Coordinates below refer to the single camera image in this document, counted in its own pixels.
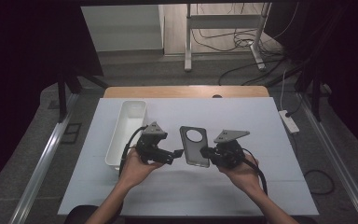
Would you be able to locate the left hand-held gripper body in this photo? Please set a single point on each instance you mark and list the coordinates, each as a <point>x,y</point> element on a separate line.
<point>150,149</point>

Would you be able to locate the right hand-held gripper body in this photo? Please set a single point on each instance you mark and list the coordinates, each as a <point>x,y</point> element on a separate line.
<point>228,154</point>

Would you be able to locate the grey phone case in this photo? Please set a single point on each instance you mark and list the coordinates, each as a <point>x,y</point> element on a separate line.
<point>194,152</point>

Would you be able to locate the person's left hand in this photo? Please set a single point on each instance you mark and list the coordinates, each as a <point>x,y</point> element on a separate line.
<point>133,172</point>

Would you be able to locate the person's right hand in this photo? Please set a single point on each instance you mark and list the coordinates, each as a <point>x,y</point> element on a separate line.
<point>245,177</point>

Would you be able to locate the white table mat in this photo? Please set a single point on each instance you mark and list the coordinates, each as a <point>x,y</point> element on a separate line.
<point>261,155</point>

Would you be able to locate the white plastic bin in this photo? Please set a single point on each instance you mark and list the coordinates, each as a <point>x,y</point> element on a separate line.
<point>125,127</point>

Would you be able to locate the black desk grommet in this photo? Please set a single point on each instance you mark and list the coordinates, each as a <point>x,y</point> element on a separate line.
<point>217,96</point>

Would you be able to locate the white power strip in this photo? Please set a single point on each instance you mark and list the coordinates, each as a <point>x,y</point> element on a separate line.
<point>289,122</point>

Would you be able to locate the person's dark clothing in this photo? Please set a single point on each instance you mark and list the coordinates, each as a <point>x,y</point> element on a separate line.
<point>77,216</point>

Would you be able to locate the black metal stand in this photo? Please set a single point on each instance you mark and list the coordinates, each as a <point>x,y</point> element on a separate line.
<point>316,99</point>
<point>62,99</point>

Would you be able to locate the white cabinet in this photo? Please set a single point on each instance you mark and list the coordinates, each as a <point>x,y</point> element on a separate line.
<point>124,28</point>

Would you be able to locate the black curtain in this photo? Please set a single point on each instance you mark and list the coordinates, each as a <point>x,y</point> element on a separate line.
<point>18,77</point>
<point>348,62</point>

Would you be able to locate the black floor frame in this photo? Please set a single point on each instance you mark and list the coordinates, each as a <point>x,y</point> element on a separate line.
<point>71,133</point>

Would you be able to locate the white desk frame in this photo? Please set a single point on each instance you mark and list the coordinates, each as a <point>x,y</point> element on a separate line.
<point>188,46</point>

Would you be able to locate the aluminium rail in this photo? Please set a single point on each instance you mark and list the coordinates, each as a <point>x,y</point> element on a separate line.
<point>43,158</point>
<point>335,155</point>

